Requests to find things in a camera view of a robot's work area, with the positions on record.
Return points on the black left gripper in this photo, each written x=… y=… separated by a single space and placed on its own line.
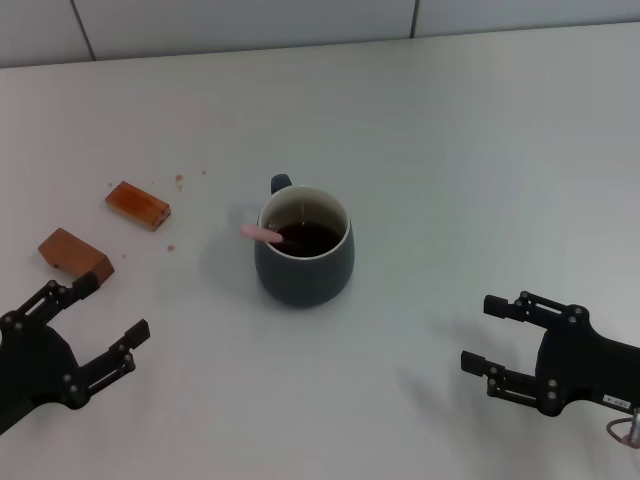
x=35 y=365

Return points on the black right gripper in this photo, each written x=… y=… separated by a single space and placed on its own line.
x=570 y=362

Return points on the grey ceramic cup with coffee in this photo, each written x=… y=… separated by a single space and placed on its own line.
x=305 y=282

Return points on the notched wooden block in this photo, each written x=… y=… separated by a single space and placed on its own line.
x=75 y=252

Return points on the flat wooden block, stained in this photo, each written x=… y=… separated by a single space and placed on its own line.
x=145 y=207

